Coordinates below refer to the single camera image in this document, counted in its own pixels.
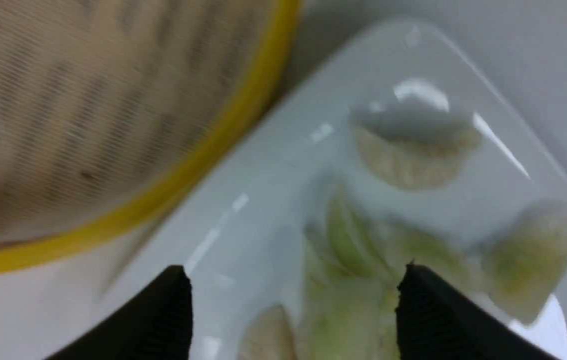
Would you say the pink white steamed dumpling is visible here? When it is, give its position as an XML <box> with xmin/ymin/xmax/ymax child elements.
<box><xmin>237</xmin><ymin>304</ymin><xmax>297</xmax><ymax>360</ymax></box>

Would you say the white square plate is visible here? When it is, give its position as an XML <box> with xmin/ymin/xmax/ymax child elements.
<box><xmin>98</xmin><ymin>18</ymin><xmax>567</xmax><ymax>360</ymax></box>

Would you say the yellow rimmed bamboo steamer basket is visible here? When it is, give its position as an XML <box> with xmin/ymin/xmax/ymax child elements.
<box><xmin>0</xmin><ymin>0</ymin><xmax>301</xmax><ymax>274</ymax></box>

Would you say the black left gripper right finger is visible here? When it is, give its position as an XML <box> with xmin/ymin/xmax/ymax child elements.
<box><xmin>396</xmin><ymin>264</ymin><xmax>554</xmax><ymax>360</ymax></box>

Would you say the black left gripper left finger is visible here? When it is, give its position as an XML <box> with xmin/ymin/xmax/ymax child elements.
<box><xmin>49</xmin><ymin>265</ymin><xmax>194</xmax><ymax>360</ymax></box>

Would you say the pale green steamed dumpling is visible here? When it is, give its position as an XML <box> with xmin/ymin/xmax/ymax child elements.
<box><xmin>480</xmin><ymin>201</ymin><xmax>567</xmax><ymax>326</ymax></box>

